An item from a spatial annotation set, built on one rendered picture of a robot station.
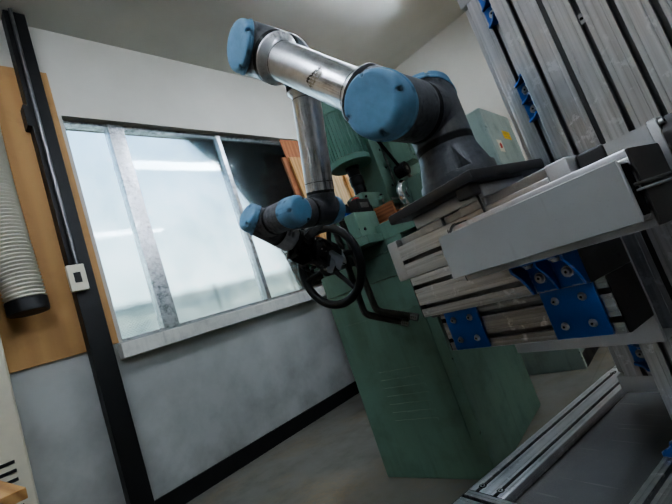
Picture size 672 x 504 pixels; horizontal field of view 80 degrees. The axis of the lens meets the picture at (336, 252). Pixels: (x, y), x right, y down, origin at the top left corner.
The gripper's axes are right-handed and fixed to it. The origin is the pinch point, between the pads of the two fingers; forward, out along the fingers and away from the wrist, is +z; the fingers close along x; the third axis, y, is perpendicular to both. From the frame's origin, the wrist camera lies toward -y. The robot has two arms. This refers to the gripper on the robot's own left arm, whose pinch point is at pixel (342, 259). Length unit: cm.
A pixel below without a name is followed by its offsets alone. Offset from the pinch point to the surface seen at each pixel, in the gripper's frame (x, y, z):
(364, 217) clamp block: -0.1, -21.4, 10.2
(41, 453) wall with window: -145, 53, -31
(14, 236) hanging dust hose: -126, -27, -74
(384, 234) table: 2.6, -16.8, 17.8
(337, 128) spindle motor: -6, -63, 1
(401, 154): 4, -62, 29
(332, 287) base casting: -28.6, -7.9, 23.3
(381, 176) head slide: -4, -53, 26
